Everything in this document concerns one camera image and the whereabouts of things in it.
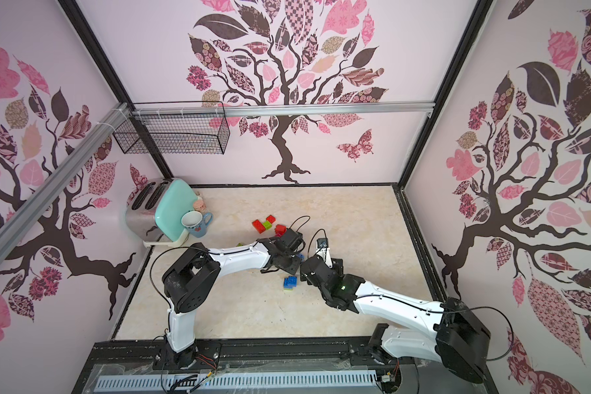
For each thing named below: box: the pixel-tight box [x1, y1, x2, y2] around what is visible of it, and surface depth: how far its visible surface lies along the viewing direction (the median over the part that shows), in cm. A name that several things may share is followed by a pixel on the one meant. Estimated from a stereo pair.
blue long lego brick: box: [283, 275, 298, 289], surface depth 85 cm
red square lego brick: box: [274, 224, 287, 238], surface depth 106 cm
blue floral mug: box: [180, 210, 214, 239], surface depth 99 cm
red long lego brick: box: [251, 219, 266, 234], surface depth 106 cm
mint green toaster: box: [124, 178, 199, 248], surface depth 94 cm
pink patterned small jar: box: [193, 195, 207, 212], surface depth 102 cm
